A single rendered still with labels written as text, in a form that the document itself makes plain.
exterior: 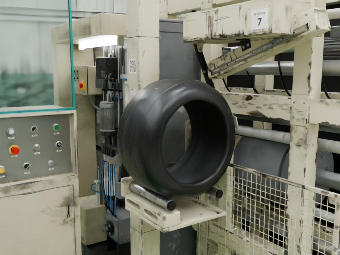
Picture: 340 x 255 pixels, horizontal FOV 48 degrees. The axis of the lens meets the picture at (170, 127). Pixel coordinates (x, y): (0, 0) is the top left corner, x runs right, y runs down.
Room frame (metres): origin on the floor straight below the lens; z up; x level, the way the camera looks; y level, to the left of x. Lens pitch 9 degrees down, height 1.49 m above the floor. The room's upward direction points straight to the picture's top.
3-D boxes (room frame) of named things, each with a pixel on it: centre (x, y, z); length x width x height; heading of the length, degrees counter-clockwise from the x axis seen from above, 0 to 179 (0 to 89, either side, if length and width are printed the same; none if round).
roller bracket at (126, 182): (1.96, 0.08, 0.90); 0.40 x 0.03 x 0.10; 125
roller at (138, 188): (1.73, 0.09, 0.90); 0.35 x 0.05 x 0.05; 35
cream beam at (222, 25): (1.88, -0.34, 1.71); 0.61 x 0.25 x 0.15; 35
